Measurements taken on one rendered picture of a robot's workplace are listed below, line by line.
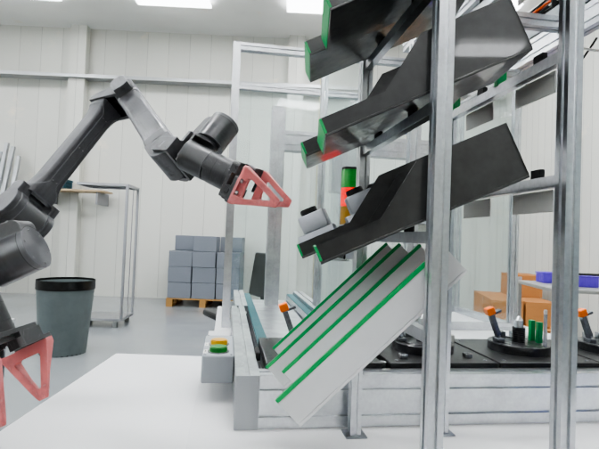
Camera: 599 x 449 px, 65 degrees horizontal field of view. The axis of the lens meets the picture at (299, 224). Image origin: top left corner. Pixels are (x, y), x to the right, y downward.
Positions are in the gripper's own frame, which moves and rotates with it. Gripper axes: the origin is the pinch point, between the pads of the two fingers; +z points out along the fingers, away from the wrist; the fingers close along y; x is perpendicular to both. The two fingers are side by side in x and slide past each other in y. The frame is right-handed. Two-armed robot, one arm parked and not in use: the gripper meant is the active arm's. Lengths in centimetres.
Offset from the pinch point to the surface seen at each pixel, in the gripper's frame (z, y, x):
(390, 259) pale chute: 20.9, -6.3, -0.3
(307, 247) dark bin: 8.6, -8.0, 3.7
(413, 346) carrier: 35.6, 26.1, 18.1
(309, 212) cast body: 5.6, -1.2, -0.7
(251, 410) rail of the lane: 11.4, 2.7, 37.3
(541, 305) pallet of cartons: 257, 603, 24
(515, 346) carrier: 57, 35, 9
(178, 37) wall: -482, 773, -120
